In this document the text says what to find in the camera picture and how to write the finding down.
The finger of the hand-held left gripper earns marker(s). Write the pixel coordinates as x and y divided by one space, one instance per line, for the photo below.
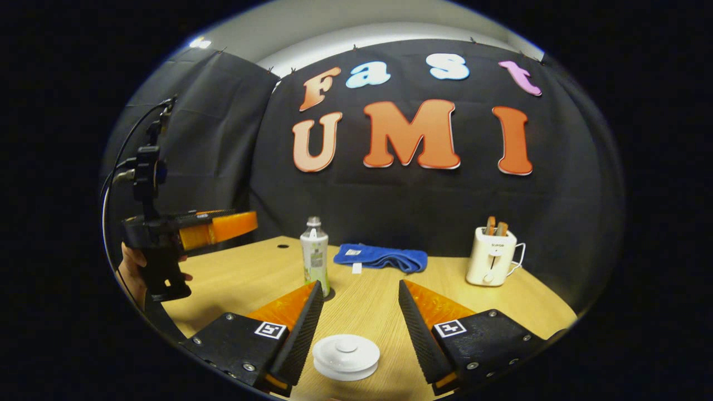
228 225

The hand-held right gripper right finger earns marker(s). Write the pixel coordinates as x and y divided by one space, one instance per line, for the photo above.
423 340

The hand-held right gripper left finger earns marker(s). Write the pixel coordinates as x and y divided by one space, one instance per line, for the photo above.
303 340

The dark round coaster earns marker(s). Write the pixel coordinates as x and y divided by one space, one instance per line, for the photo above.
331 293

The white-labelled water bottle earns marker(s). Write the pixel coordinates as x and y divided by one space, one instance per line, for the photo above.
315 256

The blue cloth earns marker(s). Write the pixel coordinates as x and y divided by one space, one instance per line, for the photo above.
384 257

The cream toaster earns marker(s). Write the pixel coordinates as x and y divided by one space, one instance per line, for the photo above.
490 259

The brown toast slice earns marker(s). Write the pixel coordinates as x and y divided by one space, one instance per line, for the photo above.
490 225
502 229

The black backdrop cloth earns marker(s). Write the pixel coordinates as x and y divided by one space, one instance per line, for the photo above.
557 223

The ceiling light panel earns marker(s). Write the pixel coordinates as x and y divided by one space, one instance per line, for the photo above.
199 42

